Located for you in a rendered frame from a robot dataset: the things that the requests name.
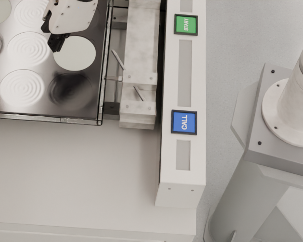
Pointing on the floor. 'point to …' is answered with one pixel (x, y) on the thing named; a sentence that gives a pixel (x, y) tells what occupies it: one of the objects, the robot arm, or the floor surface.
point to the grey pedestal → (259, 195)
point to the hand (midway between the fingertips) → (56, 41)
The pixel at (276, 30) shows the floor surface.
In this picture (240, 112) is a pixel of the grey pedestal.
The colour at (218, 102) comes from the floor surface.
